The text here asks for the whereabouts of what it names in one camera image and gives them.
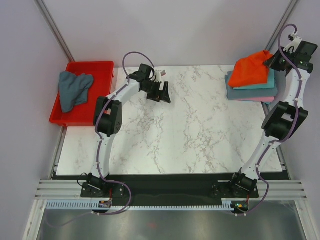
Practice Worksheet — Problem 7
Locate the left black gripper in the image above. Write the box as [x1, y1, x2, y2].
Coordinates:
[142, 81, 170, 105]

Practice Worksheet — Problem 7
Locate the orange t shirt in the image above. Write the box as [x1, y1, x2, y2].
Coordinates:
[228, 50, 273, 88]

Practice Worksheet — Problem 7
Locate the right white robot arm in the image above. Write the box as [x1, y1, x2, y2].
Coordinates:
[228, 40, 318, 198]

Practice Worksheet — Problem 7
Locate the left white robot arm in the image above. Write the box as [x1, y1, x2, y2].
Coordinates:
[81, 64, 171, 198]

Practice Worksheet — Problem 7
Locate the teal folded t shirt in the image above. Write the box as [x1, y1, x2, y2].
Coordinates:
[233, 69, 276, 90]

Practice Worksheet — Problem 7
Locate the pink folded t shirt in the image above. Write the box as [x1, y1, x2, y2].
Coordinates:
[238, 96, 275, 105]

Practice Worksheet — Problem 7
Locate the grey-blue folded t shirt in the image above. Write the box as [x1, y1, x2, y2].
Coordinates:
[224, 71, 278, 100]

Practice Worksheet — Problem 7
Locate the red plastic bin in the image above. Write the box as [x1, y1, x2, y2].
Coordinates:
[49, 61, 114, 127]

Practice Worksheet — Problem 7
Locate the grey crumpled t shirt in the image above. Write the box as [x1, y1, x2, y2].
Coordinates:
[58, 71, 94, 113]

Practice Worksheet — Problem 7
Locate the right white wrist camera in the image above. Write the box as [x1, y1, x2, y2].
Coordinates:
[283, 33, 302, 54]

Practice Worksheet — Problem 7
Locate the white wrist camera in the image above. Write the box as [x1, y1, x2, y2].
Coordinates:
[283, 33, 302, 54]
[152, 70, 166, 83]

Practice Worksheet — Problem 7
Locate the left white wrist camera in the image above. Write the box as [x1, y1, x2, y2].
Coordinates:
[152, 70, 166, 83]

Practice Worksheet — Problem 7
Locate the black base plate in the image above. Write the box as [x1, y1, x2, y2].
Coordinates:
[82, 173, 259, 206]

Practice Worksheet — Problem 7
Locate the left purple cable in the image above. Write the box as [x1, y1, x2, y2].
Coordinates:
[93, 51, 156, 228]

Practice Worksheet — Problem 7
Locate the aluminium frame rail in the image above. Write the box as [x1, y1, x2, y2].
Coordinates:
[35, 180, 307, 201]

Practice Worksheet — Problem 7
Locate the white slotted cable duct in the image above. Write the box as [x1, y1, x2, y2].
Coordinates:
[45, 198, 234, 211]

